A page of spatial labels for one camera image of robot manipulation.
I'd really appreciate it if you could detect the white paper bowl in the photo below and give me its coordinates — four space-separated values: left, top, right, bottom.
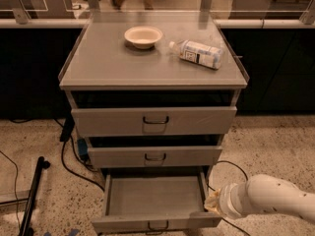
124 27 163 49

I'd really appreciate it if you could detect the black floor cable right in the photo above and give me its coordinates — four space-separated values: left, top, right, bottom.
206 159 252 236

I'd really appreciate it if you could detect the black floor cable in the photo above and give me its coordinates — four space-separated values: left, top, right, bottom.
53 118 105 193
206 159 252 236

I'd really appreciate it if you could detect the white horizontal rail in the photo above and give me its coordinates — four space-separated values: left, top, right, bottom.
0 19 315 30

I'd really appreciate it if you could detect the thin black cable far left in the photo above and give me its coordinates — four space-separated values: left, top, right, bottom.
0 150 22 229

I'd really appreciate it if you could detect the clear plastic water bottle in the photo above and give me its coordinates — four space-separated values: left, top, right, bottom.
169 40 223 70

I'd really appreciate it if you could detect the black stand leg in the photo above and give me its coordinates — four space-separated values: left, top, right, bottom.
18 156 50 236

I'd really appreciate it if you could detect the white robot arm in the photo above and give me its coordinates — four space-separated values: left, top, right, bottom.
204 174 315 224

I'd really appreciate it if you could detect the grey top drawer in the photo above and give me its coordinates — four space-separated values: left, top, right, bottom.
72 107 237 137

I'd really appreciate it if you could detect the black power adapter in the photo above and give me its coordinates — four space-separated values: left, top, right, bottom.
60 116 75 142

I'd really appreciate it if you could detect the grey bottom drawer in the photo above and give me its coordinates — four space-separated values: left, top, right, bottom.
92 172 221 235

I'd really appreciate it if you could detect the grey drawer cabinet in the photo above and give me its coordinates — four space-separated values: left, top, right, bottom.
58 11 250 182

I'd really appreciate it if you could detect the black floor cable left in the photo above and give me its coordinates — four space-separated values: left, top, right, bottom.
53 118 105 193

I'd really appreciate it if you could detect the grey middle drawer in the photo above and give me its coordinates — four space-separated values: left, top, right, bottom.
88 146 222 168

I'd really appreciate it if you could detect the grey drawer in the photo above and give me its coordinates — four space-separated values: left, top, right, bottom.
88 146 222 168
92 172 221 235
72 107 237 137

